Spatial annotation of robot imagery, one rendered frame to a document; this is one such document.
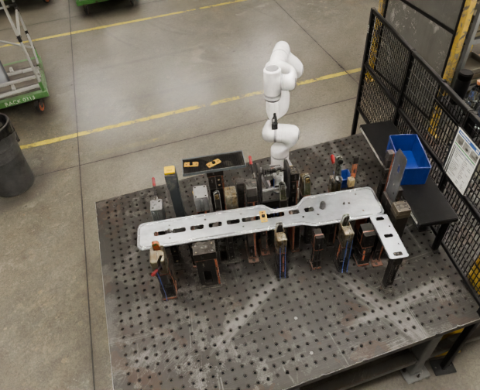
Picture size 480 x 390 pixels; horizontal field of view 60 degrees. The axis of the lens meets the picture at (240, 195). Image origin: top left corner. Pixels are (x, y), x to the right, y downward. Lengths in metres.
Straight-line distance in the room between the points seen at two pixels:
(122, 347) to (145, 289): 0.35
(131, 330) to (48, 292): 1.38
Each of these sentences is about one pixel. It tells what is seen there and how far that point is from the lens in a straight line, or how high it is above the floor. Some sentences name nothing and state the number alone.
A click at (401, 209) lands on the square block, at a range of 2.40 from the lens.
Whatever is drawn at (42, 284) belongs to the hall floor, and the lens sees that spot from 3.74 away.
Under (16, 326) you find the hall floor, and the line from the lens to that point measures 3.62.
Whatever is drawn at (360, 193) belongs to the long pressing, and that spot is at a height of 1.00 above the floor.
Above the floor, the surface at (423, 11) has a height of 1.06.
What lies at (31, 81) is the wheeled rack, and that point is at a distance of 5.78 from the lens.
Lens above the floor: 2.77
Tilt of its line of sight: 46 degrees down
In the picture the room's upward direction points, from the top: 5 degrees counter-clockwise
